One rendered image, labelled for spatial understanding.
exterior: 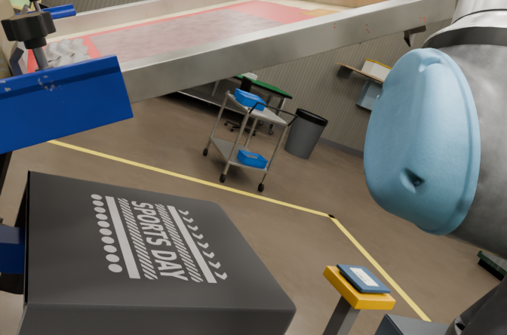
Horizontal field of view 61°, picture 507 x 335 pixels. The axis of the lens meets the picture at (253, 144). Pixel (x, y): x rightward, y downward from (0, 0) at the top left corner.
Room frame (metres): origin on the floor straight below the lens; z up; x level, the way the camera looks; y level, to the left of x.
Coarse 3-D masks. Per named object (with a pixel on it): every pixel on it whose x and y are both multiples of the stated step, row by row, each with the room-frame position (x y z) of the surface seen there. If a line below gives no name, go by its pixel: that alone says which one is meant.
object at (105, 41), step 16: (256, 0) 1.05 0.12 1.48; (192, 16) 0.94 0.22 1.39; (208, 16) 0.92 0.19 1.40; (224, 16) 0.90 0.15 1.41; (240, 16) 0.87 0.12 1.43; (256, 16) 0.85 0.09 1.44; (112, 32) 0.87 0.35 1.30; (128, 32) 0.85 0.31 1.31; (144, 32) 0.83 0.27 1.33; (160, 32) 0.81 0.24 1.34; (176, 32) 0.79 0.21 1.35; (96, 48) 0.74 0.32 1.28; (112, 48) 0.72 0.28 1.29; (32, 64) 0.68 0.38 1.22
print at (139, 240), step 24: (96, 216) 0.80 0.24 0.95; (120, 216) 0.84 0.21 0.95; (144, 216) 0.88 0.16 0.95; (168, 216) 0.93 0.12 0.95; (120, 240) 0.75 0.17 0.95; (144, 240) 0.78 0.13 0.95; (168, 240) 0.82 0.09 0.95; (192, 240) 0.86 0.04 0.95; (120, 264) 0.67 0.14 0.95; (144, 264) 0.70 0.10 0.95; (168, 264) 0.73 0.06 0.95; (192, 264) 0.77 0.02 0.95; (216, 264) 0.80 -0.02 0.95
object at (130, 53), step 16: (272, 16) 0.84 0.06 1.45; (288, 16) 0.82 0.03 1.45; (304, 16) 0.80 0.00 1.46; (192, 32) 0.77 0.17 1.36; (208, 32) 0.76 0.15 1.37; (224, 32) 0.74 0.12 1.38; (240, 32) 0.73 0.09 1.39; (128, 48) 0.71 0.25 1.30; (144, 48) 0.70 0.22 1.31; (160, 48) 0.68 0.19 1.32; (176, 48) 0.67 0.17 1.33
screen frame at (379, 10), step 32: (160, 0) 0.99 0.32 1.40; (192, 0) 1.03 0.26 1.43; (224, 0) 1.07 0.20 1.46; (320, 0) 0.91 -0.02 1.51; (352, 0) 0.82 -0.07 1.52; (384, 0) 0.74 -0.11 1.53; (416, 0) 0.63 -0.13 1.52; (448, 0) 0.66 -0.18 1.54; (64, 32) 0.90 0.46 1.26; (256, 32) 0.55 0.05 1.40; (288, 32) 0.54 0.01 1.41; (320, 32) 0.56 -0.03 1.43; (352, 32) 0.59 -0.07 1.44; (384, 32) 0.62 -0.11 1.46; (128, 64) 0.47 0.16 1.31; (160, 64) 0.47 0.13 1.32; (192, 64) 0.49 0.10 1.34; (224, 64) 0.51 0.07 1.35; (256, 64) 0.53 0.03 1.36; (128, 96) 0.46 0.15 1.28
